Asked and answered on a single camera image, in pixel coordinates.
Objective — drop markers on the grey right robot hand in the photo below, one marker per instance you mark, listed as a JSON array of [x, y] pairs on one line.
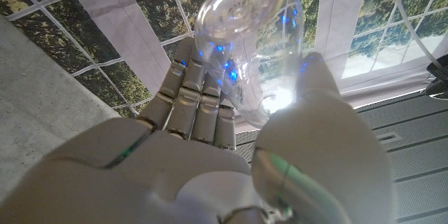
[[157, 168]]

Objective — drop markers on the printed window forest backdrop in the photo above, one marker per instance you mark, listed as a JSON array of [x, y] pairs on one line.
[[105, 24]]

